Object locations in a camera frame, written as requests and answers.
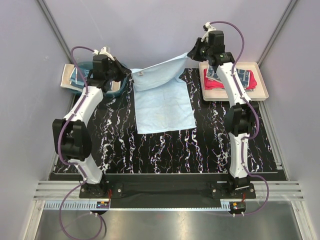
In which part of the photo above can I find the teal plastic basket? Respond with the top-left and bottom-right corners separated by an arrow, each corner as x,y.
73,61 -> 127,97

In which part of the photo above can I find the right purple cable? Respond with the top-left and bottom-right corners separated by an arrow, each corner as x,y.
203,20 -> 270,217

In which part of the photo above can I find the aluminium rail with slots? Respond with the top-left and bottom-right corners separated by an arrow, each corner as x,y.
34,181 -> 304,212

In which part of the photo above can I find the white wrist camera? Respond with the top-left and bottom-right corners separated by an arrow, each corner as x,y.
93,46 -> 114,60
201,22 -> 216,43

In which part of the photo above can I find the blue cartoon print towel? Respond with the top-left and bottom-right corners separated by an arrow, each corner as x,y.
70,67 -> 90,88

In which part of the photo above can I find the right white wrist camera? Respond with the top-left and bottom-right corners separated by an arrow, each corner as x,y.
201,22 -> 216,43

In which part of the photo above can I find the light blue towel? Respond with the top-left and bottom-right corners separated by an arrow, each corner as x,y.
131,53 -> 196,135

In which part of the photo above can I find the beige towel in basket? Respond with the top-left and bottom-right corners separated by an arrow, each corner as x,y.
60,63 -> 121,92

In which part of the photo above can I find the right aluminium frame post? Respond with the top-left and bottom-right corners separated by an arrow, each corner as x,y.
257,0 -> 300,67

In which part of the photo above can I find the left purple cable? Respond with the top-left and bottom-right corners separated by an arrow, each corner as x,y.
56,46 -> 108,238

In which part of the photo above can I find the black marble pattern mat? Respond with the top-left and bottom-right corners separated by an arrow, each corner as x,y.
53,67 -> 280,175

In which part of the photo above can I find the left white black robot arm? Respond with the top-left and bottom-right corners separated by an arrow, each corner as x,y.
52,53 -> 131,198

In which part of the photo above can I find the cream plastic tray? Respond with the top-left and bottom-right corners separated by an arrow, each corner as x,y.
198,62 -> 269,102

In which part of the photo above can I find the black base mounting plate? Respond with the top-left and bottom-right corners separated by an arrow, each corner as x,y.
79,173 -> 256,200

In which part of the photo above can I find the blue beige patterned towel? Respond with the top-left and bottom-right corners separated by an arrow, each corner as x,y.
203,66 -> 251,90

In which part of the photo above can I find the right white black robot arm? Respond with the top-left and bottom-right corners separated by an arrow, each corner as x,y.
187,28 -> 259,199

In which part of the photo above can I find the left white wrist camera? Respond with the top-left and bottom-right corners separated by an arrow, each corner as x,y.
93,46 -> 114,60

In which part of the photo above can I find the left aluminium frame post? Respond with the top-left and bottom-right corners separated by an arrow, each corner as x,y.
35,0 -> 72,63

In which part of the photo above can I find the aluminium frame post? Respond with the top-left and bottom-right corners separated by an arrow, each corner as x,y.
35,0 -> 72,63
257,0 -> 300,67

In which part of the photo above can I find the purple cable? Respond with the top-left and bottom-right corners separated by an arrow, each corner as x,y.
56,46 -> 108,238
203,20 -> 270,217

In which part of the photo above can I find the red towel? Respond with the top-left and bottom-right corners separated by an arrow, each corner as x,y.
203,68 -> 258,91

